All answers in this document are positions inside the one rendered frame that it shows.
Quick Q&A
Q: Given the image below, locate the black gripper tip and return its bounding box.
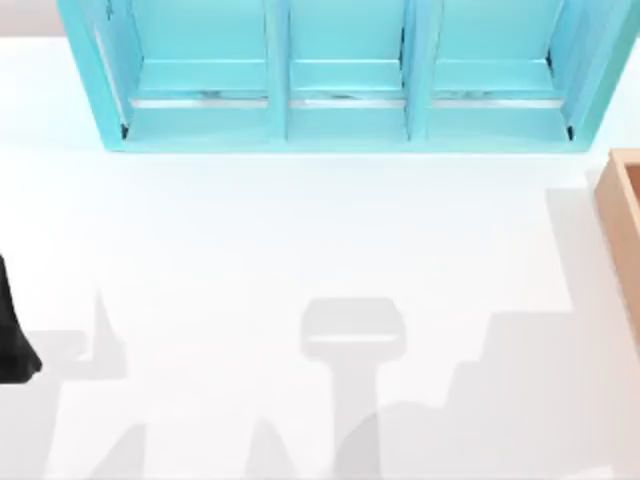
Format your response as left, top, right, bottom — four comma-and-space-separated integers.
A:
0, 254, 44, 387

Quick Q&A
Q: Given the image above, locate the light blue rack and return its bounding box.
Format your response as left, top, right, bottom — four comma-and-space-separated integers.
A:
55, 0, 640, 154

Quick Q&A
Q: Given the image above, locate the salmon-coloured shallow box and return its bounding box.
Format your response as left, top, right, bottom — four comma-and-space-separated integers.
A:
593, 148, 640, 347

